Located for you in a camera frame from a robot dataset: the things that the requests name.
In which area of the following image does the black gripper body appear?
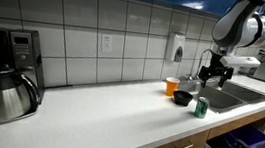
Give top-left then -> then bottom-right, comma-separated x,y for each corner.
197,51 -> 236,84

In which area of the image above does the green soda can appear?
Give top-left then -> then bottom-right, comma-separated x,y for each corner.
193,95 -> 211,120

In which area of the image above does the black bowl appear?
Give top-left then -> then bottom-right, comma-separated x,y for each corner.
171,89 -> 195,108

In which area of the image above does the chrome sink faucet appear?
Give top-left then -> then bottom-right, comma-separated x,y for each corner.
193,46 -> 215,82

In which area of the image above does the stainless steel double sink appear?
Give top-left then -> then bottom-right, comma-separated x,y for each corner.
174,72 -> 265,120

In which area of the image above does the orange paper cup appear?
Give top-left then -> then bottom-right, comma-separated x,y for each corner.
163,76 -> 181,98

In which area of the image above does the wooden under-sink panel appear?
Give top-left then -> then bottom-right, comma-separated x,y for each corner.
207,98 -> 265,147

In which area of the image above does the blue plastic bin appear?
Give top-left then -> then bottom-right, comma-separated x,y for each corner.
225,122 -> 265,148

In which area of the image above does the black coffee maker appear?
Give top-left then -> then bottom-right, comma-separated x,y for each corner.
0,26 -> 53,131

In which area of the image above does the stainless steel coffee carafe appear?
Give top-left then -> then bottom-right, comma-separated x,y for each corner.
0,64 -> 44,128

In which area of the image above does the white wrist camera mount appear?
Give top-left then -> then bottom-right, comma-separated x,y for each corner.
218,52 -> 262,71

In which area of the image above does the white wall soap dispenser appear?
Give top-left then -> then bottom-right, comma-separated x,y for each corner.
164,32 -> 187,65

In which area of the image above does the silver drawer handle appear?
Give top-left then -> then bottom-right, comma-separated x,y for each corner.
175,139 -> 195,148

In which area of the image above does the white wall outlet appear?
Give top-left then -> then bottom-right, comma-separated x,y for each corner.
100,32 -> 115,54

